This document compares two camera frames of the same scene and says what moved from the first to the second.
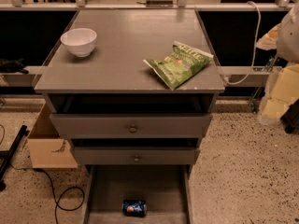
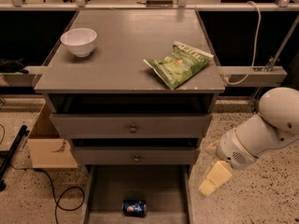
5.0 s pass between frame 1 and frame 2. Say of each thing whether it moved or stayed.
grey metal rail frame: stayed
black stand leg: stayed
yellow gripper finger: moved
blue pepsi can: stayed
